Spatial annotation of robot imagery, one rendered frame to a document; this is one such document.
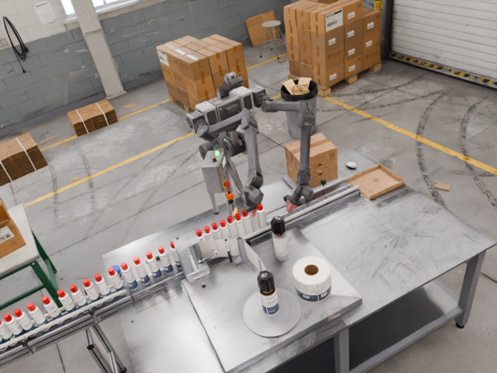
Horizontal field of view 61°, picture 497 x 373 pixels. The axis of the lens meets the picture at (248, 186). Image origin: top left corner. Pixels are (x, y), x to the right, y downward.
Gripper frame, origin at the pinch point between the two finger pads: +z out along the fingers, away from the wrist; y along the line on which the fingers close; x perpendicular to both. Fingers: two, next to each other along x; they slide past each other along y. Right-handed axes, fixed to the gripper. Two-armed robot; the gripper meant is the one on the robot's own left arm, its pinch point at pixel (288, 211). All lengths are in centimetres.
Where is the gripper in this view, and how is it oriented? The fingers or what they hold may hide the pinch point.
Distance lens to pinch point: 280.3
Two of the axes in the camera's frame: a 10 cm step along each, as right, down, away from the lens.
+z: -4.4, 8.6, 2.7
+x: 7.8, 2.1, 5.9
